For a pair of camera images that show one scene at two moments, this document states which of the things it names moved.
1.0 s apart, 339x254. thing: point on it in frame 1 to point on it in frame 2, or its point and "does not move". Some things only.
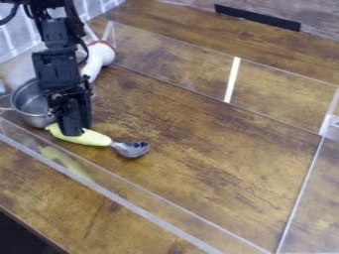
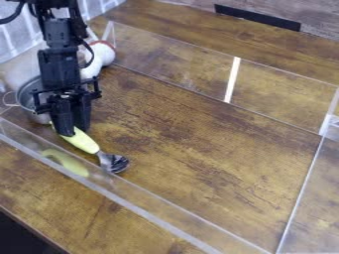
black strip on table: x=257 y=17 does not move
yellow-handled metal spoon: x=128 y=148 to x=111 y=162
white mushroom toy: x=102 y=54 does not move
